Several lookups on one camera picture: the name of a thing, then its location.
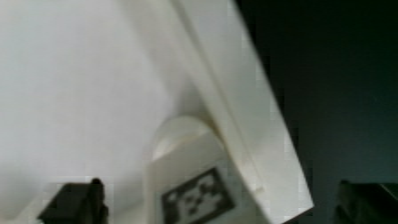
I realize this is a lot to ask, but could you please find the white table leg with tag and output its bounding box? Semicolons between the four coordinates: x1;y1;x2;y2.
144;116;270;224

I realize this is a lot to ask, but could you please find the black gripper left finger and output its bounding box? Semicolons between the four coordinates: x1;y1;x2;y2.
37;178;108;224

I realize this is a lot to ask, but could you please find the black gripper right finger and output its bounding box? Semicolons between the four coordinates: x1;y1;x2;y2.
334;180;398;224

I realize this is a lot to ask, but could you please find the white square tabletop part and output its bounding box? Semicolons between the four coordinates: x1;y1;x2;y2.
0;0;312;224

